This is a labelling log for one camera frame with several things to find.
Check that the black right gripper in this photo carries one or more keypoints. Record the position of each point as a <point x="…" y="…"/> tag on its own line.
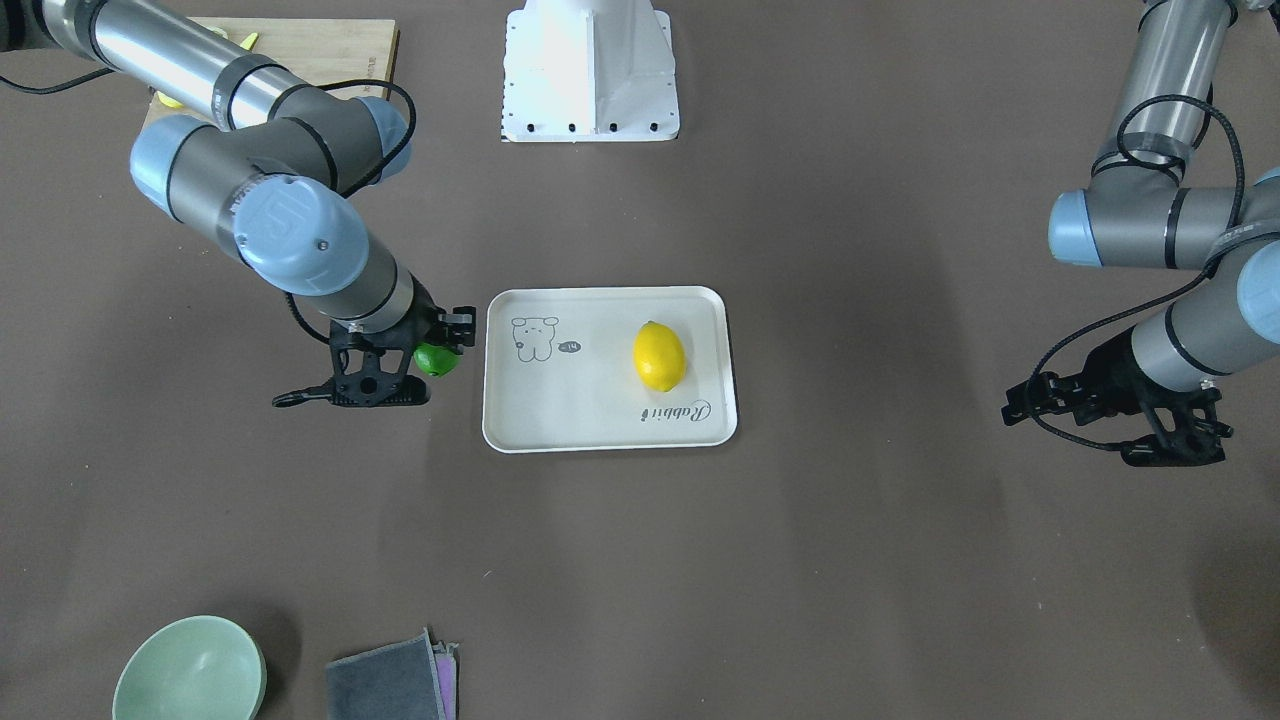
<point x="424" y="318"/>

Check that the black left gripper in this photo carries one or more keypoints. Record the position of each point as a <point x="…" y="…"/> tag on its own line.
<point x="1103" y="377"/>

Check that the green lime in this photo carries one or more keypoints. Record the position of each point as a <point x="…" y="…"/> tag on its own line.
<point x="434" y="360"/>

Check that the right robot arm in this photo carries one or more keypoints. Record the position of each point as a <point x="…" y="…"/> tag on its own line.
<point x="264" y="164"/>

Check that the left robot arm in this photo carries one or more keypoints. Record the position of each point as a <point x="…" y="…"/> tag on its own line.
<point x="1168" y="190"/>

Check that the cream rectangular tray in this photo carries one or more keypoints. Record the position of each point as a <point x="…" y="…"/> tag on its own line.
<point x="559" y="374"/>

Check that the grey folded cloth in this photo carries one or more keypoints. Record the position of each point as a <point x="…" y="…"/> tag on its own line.
<point x="414" y="679"/>

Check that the green ceramic bowl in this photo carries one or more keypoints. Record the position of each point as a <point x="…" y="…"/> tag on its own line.
<point x="204" y="667"/>

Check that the yellow lemon slice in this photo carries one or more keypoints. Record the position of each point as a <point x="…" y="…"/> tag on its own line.
<point x="168" y="101"/>

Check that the bamboo cutting board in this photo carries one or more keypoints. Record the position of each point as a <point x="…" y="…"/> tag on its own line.
<point x="319" y="51"/>

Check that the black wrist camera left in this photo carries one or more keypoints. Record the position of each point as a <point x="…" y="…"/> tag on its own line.
<point x="1043" y="393"/>

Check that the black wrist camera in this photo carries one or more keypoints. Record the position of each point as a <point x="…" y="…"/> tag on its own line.
<point x="455" y="330"/>
<point x="1043" y="393"/>

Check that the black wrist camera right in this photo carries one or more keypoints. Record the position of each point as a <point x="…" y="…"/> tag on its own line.
<point x="455" y="330"/>

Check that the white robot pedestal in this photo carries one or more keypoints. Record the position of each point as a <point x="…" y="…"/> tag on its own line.
<point x="589" y="72"/>

